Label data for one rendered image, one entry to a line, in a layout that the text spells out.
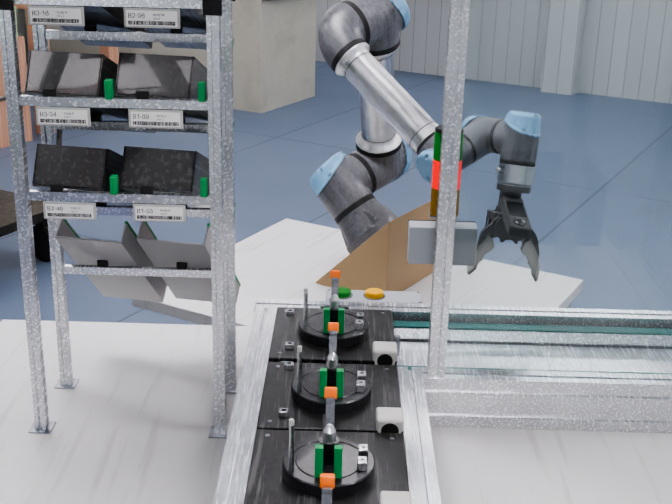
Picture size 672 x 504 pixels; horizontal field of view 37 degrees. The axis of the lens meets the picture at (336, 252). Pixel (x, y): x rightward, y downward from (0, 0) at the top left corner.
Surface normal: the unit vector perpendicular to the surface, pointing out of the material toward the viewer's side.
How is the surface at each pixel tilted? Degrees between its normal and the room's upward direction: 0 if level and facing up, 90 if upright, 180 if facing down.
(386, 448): 0
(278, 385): 0
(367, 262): 90
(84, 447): 0
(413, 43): 90
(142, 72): 65
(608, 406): 90
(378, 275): 90
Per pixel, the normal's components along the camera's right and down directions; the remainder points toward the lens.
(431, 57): -0.49, 0.29
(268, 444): 0.03, -0.94
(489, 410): -0.01, 0.35
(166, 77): -0.16, -0.09
